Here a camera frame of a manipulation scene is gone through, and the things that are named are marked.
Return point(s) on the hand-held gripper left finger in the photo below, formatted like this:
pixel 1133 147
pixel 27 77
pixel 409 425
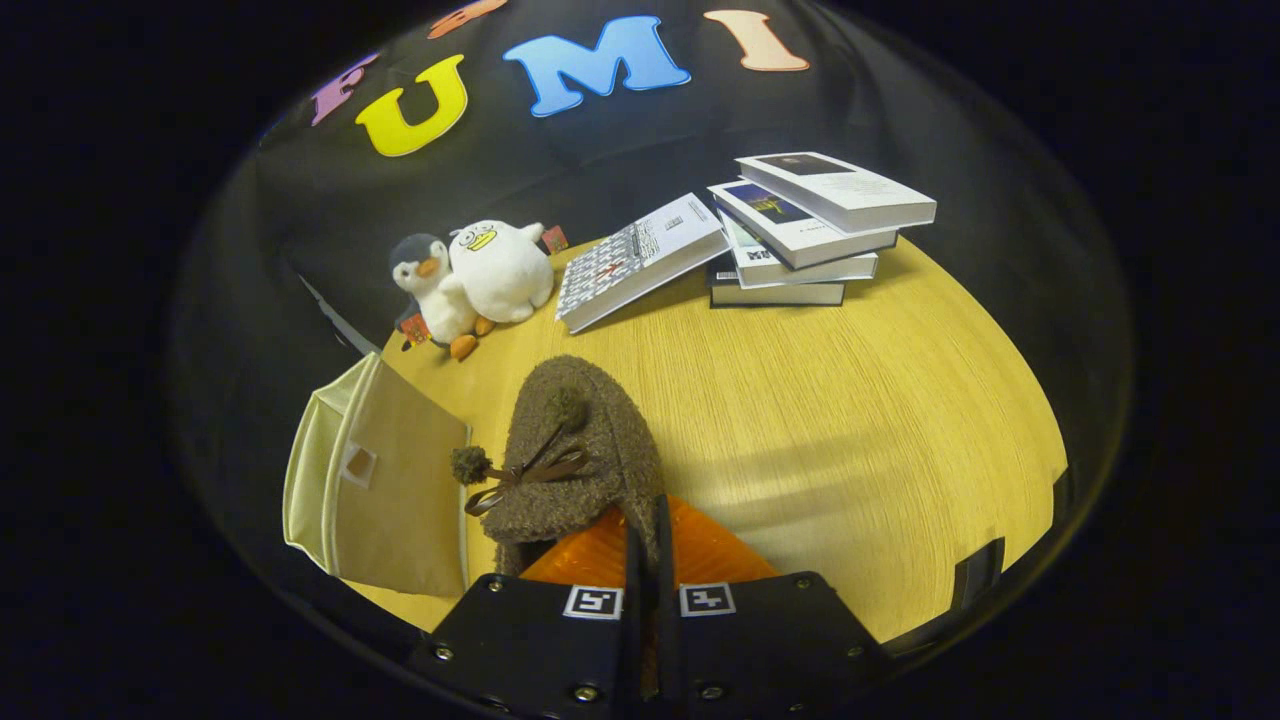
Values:
pixel 530 640

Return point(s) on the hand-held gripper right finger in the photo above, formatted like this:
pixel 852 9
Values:
pixel 770 640

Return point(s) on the cream fabric storage box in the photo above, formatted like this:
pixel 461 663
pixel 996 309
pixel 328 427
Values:
pixel 400 500

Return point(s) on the brown fuzzy shoe with bow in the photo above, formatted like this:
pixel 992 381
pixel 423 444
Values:
pixel 610 440

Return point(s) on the grey penguin plush toy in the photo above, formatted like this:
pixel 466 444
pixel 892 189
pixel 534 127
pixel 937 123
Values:
pixel 435 295

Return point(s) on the white duck plush toy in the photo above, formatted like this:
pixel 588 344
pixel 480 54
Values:
pixel 505 275

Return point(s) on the plain white book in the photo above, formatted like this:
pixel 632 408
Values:
pixel 800 272

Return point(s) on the white patterned cover book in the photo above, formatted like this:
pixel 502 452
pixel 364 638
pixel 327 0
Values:
pixel 640 260

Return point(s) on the white book blue picture cover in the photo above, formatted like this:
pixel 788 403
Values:
pixel 790 225

